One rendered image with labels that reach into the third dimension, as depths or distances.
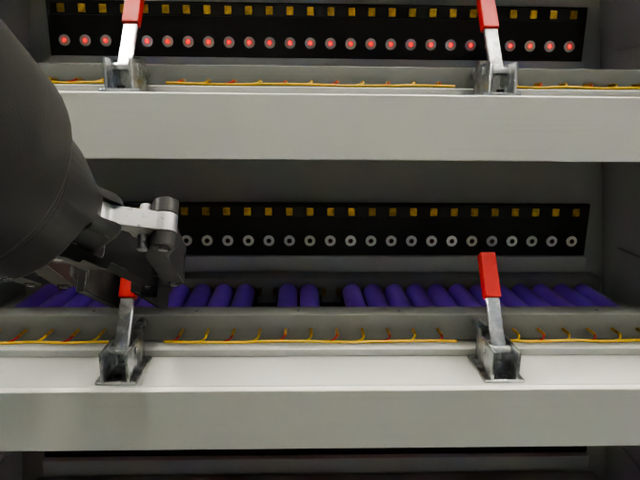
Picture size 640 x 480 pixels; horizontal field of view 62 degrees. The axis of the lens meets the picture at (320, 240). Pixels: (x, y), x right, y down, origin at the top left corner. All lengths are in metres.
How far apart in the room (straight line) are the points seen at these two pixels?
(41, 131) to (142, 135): 0.21
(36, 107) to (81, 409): 0.26
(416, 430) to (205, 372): 0.15
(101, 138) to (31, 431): 0.20
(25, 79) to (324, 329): 0.31
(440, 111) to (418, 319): 0.16
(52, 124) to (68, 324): 0.29
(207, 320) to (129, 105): 0.17
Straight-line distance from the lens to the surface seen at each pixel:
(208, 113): 0.38
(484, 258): 0.42
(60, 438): 0.42
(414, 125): 0.38
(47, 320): 0.48
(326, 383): 0.38
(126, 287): 0.41
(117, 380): 0.40
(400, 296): 0.49
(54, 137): 0.20
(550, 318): 0.47
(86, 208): 0.24
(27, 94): 0.18
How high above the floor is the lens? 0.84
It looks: 2 degrees up
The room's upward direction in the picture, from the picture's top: straight up
